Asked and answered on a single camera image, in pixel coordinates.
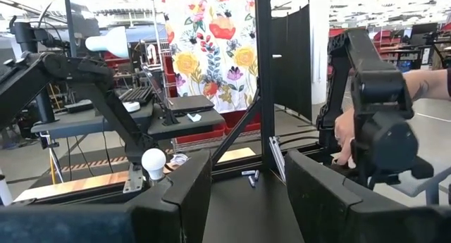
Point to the black keyboard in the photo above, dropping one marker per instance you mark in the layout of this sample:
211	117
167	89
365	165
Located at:
137	94

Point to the grey bench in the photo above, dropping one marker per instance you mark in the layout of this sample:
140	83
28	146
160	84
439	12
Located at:
415	186

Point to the person's forearm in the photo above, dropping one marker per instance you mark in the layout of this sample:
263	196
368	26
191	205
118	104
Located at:
430	84

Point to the grey desk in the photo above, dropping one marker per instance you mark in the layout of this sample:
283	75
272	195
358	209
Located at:
105	119

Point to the red storage crate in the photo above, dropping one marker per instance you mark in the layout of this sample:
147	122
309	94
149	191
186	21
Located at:
211	134

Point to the white light bulb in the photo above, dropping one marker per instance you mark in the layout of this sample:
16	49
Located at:
154	160

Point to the white conical stand foot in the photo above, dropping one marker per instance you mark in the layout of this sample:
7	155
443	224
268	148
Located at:
109	42

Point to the silver aluminium bar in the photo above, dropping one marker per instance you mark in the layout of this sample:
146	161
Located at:
277	158

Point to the black partition screen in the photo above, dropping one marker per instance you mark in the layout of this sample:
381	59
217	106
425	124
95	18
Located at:
292	60

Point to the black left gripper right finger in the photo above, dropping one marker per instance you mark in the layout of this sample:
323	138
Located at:
370	225

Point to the floral curtain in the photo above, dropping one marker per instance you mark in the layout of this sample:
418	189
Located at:
211	60

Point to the person's hand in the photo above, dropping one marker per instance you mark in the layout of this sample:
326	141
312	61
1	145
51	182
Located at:
343	130

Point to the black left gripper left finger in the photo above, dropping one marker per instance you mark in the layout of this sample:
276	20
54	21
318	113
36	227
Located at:
88	225

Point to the black laptop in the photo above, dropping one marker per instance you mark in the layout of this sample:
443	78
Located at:
192	104

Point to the grey metal bracket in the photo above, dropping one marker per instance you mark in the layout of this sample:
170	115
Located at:
133	179

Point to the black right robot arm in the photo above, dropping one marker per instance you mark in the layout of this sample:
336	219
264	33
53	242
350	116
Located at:
88	72

